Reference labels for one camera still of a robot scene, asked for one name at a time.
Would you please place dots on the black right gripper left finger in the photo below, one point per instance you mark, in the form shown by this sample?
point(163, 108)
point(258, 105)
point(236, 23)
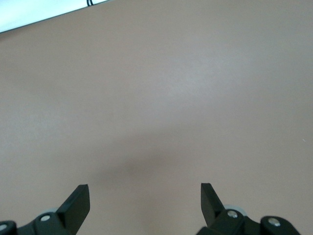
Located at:
point(71, 213)

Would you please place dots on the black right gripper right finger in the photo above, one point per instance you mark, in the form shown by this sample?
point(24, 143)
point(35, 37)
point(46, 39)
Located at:
point(212, 210)

